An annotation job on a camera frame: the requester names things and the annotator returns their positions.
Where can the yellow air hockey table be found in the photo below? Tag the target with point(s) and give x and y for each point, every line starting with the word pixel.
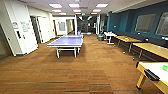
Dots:
pixel 153 71

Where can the black wall box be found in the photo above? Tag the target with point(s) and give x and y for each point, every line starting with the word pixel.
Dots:
pixel 18 34

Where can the dark hallway door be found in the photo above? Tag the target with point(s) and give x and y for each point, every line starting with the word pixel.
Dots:
pixel 34 30

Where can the interior glass window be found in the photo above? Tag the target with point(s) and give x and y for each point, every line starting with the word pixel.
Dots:
pixel 145 22
pixel 162 23

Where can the grey elevator door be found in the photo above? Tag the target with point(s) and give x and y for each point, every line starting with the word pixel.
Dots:
pixel 4 41

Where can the wooden top office table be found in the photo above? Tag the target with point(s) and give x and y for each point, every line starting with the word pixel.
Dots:
pixel 153 48
pixel 133 39

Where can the small white table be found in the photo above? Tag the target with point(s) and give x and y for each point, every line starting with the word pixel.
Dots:
pixel 109 34

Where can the small white wall paper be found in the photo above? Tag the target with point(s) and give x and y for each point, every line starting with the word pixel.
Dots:
pixel 15 25

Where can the orange item on table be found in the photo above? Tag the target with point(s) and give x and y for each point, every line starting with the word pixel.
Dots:
pixel 126 38

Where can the blue ping pong table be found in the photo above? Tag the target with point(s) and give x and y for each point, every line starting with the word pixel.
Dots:
pixel 66 41

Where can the rectangular ceiling light panel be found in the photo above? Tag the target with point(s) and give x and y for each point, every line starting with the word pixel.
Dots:
pixel 55 5
pixel 102 5
pixel 74 5
pixel 95 10
pixel 57 10
pixel 76 10

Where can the round grey bin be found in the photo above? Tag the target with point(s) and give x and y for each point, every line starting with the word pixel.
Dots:
pixel 100 37

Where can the large white wall paper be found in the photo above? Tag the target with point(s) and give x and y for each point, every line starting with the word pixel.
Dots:
pixel 25 27

